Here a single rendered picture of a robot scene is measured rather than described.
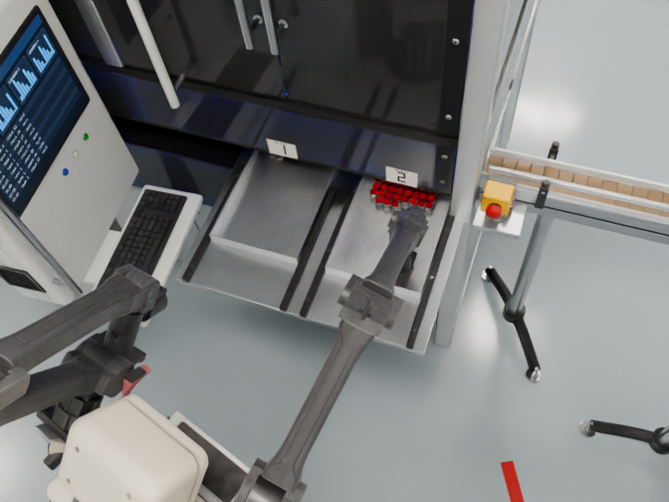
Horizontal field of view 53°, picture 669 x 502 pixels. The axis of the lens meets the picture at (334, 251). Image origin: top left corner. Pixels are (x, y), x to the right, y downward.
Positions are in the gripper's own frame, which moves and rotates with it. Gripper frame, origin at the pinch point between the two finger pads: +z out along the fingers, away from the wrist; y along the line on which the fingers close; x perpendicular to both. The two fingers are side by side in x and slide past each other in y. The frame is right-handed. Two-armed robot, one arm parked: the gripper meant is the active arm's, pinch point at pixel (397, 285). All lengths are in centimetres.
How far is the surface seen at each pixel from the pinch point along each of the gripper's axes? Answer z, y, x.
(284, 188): -1.2, 21.4, 40.7
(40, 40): -52, 2, 90
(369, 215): -1.2, 19.7, 14.1
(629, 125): 64, 167, -63
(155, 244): 8, -3, 71
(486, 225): -2.2, 25.8, -17.2
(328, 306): 3.7, -9.6, 15.6
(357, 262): 1.2, 4.7, 12.4
